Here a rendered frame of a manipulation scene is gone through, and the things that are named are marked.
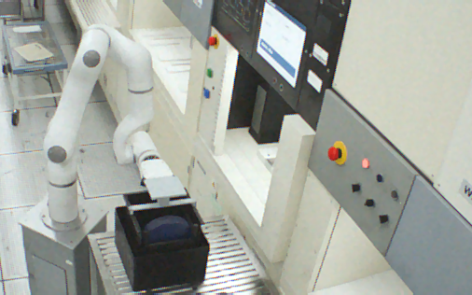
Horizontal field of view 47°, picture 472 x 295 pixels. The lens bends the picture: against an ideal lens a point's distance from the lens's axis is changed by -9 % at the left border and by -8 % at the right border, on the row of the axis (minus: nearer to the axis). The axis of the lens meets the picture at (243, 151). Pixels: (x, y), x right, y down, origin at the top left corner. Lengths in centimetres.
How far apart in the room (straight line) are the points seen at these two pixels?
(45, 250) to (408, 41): 159
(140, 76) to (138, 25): 193
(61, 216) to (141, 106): 57
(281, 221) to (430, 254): 69
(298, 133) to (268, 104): 83
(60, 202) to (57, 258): 24
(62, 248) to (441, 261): 143
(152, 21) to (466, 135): 288
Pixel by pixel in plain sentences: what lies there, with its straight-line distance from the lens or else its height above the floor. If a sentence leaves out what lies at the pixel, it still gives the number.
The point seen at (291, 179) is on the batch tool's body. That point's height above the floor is 124.
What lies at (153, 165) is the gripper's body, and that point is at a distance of 203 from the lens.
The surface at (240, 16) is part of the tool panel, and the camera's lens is 222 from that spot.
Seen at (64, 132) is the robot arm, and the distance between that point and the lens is 204.
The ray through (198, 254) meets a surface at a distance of 201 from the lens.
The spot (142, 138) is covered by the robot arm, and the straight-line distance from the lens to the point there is 214.
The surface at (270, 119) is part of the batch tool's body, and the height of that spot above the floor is 100.
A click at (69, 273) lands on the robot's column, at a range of 235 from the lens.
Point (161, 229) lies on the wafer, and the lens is 196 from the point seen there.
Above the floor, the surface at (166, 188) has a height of 111.
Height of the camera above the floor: 228
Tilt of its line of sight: 32 degrees down
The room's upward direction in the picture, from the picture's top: 10 degrees clockwise
